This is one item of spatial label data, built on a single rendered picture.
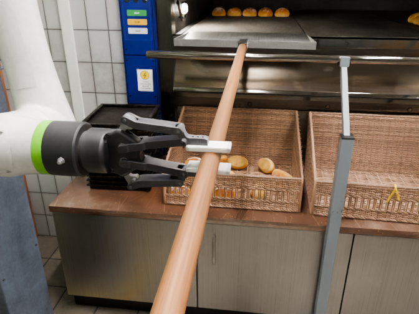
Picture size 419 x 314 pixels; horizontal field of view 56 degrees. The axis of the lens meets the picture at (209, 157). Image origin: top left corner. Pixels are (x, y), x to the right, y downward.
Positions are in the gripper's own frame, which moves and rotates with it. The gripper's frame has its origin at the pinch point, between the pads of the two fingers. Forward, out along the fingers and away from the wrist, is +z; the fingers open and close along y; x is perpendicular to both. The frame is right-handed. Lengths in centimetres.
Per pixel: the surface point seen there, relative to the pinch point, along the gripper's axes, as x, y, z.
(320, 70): -127, 13, 34
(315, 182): -77, 44, 30
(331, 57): -89, 0, 31
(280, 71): -127, 14, 16
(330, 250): -66, 66, 36
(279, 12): -222, -3, 16
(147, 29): -122, -4, -45
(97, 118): -95, 30, -61
